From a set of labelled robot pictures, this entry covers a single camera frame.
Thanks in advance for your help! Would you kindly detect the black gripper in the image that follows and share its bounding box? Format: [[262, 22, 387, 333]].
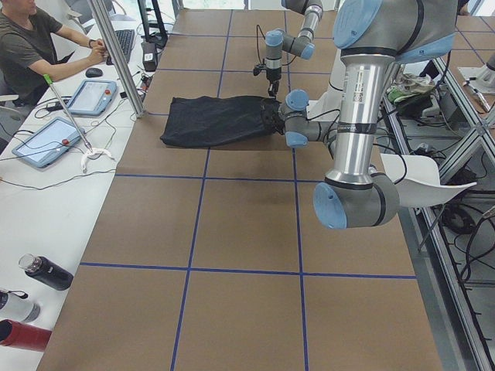
[[265, 67, 282, 97], [262, 100, 285, 135]]

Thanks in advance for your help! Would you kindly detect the black graphic t-shirt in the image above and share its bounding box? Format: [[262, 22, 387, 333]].
[[160, 96, 280, 148]]

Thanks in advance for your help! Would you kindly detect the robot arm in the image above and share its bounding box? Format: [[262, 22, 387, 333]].
[[261, 1, 458, 229], [259, 0, 323, 97]]

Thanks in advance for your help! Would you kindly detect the black power adapter box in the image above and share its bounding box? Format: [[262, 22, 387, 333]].
[[141, 42, 158, 72]]

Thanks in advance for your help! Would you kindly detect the black keyboard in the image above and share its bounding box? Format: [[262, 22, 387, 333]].
[[114, 29, 135, 63]]

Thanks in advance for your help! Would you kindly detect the white plastic chair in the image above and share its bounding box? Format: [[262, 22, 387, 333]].
[[381, 153, 477, 208]]

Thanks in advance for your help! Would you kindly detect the far teach pendant tablet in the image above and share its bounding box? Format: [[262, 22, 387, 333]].
[[67, 79, 118, 117]]

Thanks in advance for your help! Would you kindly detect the teach pendant tablet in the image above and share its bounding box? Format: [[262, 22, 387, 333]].
[[12, 117, 84, 168], [67, 79, 118, 117]]

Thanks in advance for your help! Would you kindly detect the black computer mouse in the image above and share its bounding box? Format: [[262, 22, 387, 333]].
[[85, 67, 103, 78]]

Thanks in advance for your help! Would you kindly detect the near teach pendant tablet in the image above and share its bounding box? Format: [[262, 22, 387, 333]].
[[12, 117, 84, 168]]

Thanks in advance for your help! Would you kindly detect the metal reacher grabber tool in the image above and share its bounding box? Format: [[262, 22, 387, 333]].
[[43, 74, 115, 174]]

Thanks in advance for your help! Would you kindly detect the seated person in grey shirt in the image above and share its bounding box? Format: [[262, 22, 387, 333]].
[[1, 1, 108, 105]]

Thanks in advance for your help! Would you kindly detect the black water bottle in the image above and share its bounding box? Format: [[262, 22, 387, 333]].
[[19, 254, 73, 291]]

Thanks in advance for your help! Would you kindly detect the white water bottle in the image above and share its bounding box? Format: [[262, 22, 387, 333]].
[[0, 291, 40, 323]]

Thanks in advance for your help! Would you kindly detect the red water bottle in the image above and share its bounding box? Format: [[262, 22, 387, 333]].
[[1, 319, 52, 352]]

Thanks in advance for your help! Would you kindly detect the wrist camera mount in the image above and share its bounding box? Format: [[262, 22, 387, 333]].
[[253, 63, 266, 77]]

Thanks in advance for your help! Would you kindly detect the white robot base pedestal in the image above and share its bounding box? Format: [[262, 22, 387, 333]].
[[307, 49, 346, 121]]

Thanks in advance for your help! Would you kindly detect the aluminium frame post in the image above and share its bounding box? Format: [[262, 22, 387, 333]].
[[88, 0, 145, 118]]

